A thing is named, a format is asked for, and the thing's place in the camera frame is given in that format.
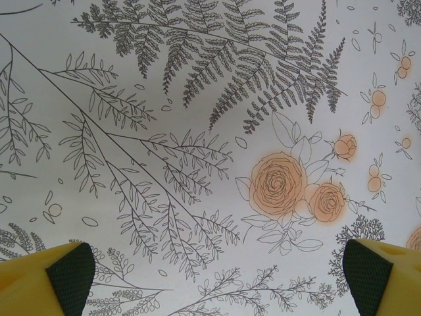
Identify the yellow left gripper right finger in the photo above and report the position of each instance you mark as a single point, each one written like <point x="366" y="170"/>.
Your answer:
<point x="394" y="283"/>

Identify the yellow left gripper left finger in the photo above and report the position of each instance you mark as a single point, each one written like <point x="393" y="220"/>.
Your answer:
<point x="33" y="286"/>

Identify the floral printed tablecloth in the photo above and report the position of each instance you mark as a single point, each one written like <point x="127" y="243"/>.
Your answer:
<point x="197" y="131"/>

